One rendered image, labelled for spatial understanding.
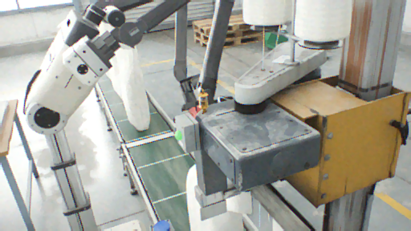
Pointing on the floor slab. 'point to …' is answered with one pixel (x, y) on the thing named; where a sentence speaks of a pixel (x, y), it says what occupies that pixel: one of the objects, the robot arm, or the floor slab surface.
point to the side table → (10, 165)
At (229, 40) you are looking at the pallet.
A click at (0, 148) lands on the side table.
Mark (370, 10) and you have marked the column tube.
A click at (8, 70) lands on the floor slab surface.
